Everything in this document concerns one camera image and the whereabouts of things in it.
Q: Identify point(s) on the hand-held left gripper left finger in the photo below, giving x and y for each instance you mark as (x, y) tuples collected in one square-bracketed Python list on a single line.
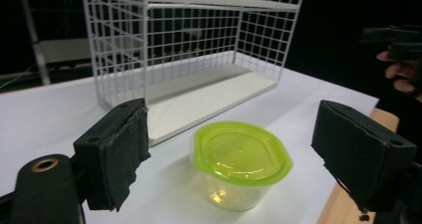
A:
[(112, 151)]

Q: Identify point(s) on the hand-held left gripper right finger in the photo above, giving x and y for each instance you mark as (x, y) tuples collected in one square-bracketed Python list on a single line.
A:
[(358, 151)]

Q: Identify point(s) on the clear container with green lid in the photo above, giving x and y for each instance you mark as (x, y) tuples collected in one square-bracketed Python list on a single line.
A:
[(239, 161)]

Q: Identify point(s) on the metal stand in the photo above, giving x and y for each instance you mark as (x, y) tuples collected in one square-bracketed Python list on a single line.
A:
[(35, 38)]

